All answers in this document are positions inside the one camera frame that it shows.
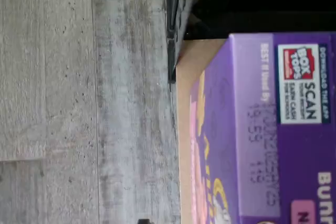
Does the wooden shelf board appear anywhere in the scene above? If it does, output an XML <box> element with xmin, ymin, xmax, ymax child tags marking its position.
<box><xmin>175</xmin><ymin>39</ymin><xmax>229</xmax><ymax>224</ymax></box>

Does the purple box pink patch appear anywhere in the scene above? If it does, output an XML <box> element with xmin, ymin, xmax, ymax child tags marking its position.
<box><xmin>189</xmin><ymin>31</ymin><xmax>336</xmax><ymax>224</ymax></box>

